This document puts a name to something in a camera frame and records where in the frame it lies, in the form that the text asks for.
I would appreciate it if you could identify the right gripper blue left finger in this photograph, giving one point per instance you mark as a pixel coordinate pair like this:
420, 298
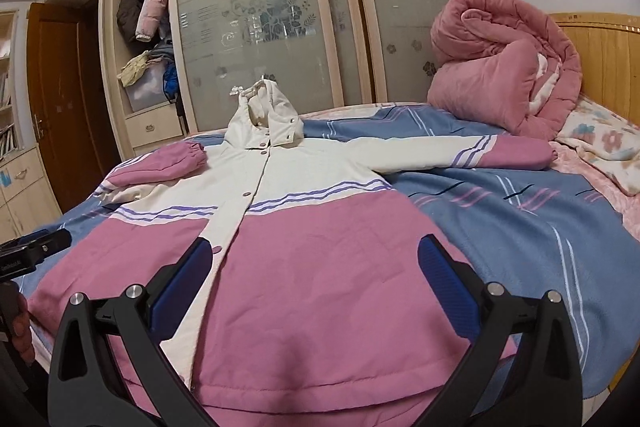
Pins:
85, 384

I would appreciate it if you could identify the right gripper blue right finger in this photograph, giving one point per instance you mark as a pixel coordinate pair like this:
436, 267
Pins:
521, 367

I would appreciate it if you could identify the pink and white hooded jacket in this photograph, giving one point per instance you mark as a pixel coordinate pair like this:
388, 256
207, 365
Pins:
313, 310

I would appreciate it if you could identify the brown wooden room door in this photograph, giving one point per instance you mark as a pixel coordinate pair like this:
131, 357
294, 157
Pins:
67, 100

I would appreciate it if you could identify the wardrobe drawer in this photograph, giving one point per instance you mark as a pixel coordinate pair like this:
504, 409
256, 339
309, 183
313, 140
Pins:
154, 124

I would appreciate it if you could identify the translucent storage box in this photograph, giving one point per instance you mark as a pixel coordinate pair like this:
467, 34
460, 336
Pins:
148, 90

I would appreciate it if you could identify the beige cloth on box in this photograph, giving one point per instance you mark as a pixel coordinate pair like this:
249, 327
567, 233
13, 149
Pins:
134, 69

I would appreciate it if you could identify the blue garment in wardrobe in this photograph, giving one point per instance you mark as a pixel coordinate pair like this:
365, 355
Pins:
170, 82

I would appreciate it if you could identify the wooden bookshelf with books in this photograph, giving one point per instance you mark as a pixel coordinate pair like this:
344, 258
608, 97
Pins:
9, 139

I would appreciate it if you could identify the floral pillow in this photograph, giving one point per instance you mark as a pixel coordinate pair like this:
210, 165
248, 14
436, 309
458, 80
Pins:
603, 147

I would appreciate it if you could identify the pink hanging puffer jacket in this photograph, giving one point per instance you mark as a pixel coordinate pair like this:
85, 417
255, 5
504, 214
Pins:
151, 14

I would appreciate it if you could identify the dark brown hanging coat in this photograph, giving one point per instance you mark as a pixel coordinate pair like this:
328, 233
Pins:
127, 18

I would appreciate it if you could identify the pink rolled quilt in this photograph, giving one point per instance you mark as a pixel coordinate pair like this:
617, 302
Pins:
505, 63

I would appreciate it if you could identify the frosted sliding wardrobe door left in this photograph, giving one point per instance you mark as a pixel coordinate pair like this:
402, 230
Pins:
233, 43

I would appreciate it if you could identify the wooden bed headboard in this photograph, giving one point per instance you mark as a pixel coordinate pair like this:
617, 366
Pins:
609, 48

